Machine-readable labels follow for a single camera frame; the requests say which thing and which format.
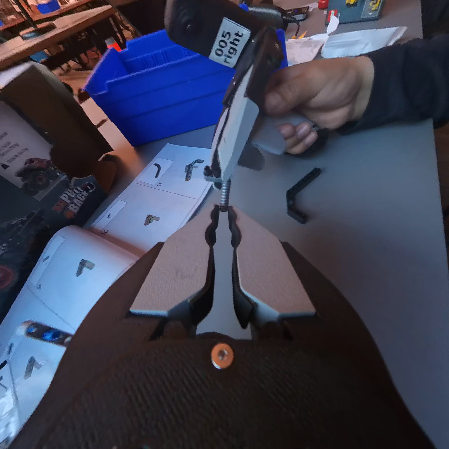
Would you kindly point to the dark stand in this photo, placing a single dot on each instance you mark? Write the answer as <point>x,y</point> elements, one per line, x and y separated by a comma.
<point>35,30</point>

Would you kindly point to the dark toy truck set box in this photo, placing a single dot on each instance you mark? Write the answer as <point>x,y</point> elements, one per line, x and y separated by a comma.
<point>24,210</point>

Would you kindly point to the black angled lego beam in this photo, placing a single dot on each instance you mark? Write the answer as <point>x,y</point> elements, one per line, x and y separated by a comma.
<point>298,196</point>

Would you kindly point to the small grey lego part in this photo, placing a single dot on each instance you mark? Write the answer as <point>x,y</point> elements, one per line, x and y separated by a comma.
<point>223,196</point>

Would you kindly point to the dark phone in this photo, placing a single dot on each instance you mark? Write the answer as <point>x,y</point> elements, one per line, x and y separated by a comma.
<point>302,13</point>

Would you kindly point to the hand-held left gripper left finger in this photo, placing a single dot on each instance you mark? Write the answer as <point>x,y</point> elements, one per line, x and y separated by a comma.
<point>172,277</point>

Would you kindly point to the person's right hand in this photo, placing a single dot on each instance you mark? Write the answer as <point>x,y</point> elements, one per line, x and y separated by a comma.
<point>322,91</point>

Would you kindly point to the small blue bin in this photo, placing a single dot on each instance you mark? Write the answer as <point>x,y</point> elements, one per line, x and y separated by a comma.
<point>47,6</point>

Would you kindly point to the white plastic bag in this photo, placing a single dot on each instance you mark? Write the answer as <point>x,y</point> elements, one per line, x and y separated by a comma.
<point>361,40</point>

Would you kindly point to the crumpled white paper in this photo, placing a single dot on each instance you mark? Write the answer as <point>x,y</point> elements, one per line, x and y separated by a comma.
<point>303,47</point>

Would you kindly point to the white instruction booklet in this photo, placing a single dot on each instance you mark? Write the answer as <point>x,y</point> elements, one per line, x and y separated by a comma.
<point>70,287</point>

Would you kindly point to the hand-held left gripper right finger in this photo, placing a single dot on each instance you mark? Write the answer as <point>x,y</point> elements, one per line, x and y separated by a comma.
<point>270,277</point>

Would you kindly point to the person's right forearm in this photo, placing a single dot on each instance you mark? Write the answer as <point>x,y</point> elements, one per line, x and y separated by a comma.
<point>407,80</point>

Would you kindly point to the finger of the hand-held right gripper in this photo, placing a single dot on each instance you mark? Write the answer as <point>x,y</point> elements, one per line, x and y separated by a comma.
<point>238,133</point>
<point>223,126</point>

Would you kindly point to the grey lego chassis assembly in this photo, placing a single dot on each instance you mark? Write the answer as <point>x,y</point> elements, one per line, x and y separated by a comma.
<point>45,333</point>

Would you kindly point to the wooden table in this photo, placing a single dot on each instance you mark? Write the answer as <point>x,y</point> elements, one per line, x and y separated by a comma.
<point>63,31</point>

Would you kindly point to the blue plastic bin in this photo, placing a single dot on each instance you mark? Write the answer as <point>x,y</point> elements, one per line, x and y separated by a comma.
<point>158,94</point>

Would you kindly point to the dark box with yellow print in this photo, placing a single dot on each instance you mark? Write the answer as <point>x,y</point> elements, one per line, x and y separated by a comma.
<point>354,8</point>

